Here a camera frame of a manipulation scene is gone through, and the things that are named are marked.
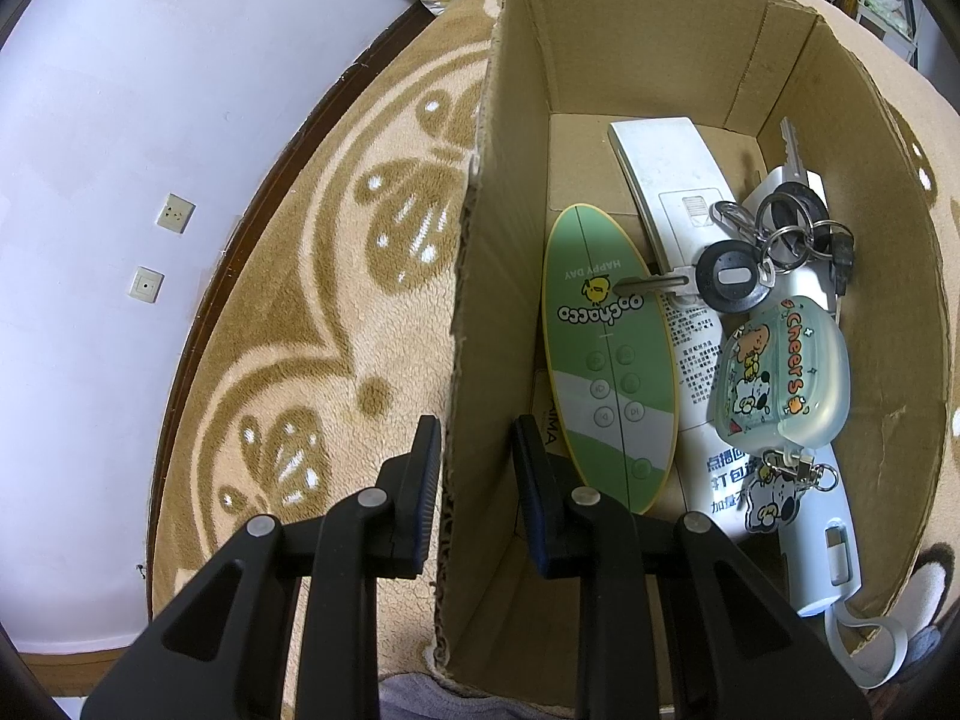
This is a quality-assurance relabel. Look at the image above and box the green cartoon earbuds case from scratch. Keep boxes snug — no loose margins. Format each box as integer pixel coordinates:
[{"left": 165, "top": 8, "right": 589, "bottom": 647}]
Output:
[{"left": 709, "top": 296, "right": 851, "bottom": 455}]

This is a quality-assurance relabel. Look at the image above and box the white metal cart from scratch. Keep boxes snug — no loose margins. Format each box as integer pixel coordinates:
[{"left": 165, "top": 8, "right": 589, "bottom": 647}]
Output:
[{"left": 856, "top": 0, "right": 918, "bottom": 68}]

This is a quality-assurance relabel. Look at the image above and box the brown cardboard box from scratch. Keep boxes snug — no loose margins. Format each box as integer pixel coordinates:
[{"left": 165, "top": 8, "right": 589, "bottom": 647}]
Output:
[{"left": 436, "top": 0, "right": 958, "bottom": 713}]

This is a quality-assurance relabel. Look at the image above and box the upper white wall socket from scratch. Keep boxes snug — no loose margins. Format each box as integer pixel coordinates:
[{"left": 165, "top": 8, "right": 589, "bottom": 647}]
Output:
[{"left": 155, "top": 193, "right": 195, "bottom": 234}]

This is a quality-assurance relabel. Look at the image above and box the green oval remote control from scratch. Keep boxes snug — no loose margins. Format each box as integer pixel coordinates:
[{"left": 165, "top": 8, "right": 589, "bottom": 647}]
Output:
[{"left": 542, "top": 203, "right": 679, "bottom": 514}]

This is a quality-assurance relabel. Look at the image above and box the beige patterned carpet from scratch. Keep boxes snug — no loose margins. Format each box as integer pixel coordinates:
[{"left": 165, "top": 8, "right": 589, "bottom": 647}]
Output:
[{"left": 145, "top": 0, "right": 960, "bottom": 720}]

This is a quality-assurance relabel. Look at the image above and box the cartoon dog keychain charm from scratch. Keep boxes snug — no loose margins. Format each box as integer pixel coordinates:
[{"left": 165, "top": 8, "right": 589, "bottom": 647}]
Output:
[{"left": 742, "top": 449, "right": 839, "bottom": 533}]

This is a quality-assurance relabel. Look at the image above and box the white wall socket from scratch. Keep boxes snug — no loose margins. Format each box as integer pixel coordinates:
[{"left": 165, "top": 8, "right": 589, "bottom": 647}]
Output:
[
  {"left": 155, "top": 193, "right": 195, "bottom": 234},
  {"left": 128, "top": 266, "right": 164, "bottom": 304}
]

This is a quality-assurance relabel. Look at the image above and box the lower white wall socket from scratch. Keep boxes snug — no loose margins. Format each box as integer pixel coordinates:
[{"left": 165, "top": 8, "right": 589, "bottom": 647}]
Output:
[{"left": 128, "top": 266, "right": 164, "bottom": 304}]

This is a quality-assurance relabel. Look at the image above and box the white remote control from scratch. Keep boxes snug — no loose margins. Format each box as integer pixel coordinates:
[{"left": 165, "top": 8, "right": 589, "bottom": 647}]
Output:
[{"left": 608, "top": 117, "right": 734, "bottom": 271}]

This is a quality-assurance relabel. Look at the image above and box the black key bunch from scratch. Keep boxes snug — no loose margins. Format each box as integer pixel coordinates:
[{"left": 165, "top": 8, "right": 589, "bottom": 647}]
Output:
[{"left": 615, "top": 119, "right": 856, "bottom": 316}]

